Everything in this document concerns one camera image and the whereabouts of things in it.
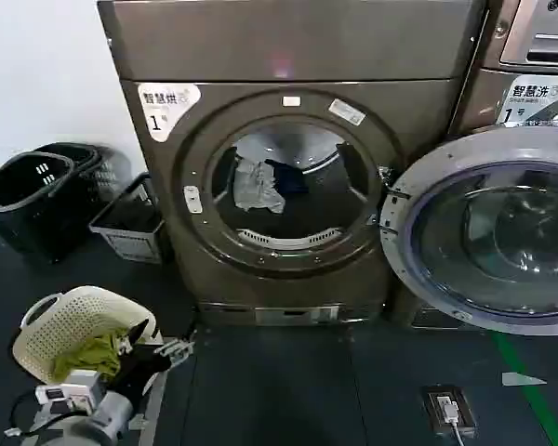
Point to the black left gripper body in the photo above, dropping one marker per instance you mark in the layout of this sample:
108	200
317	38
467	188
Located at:
137	367

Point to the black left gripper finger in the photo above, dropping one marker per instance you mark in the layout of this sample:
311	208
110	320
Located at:
138	334
174	349

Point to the olive green garment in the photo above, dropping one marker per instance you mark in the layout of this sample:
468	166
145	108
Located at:
90	355

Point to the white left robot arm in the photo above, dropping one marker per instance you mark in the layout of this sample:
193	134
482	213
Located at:
79	425

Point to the cream perforated laundry basket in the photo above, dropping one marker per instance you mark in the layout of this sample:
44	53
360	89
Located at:
93	311

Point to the dark grey rectangular crate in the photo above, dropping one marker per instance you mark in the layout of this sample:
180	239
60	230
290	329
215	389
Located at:
130	232

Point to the large black plastic laundry basket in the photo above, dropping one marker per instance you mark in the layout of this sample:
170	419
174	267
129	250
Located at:
23	209

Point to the pale grey crumpled cloth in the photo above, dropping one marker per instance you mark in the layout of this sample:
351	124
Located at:
256	186

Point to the dark blue garment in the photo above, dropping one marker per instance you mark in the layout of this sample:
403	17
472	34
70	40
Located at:
290	179

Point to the floor socket box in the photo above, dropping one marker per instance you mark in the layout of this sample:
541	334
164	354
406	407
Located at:
446	411

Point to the grey dryer with round opening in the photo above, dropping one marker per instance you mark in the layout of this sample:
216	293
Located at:
279	46

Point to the round glass dryer door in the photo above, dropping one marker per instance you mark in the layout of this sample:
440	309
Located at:
488	232

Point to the grey floor tape piece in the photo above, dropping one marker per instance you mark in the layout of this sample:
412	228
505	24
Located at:
521	378

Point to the green floor tape line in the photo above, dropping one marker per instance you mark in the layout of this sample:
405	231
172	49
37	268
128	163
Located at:
525	381

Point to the grey washing machine with label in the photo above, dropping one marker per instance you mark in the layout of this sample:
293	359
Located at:
530	65

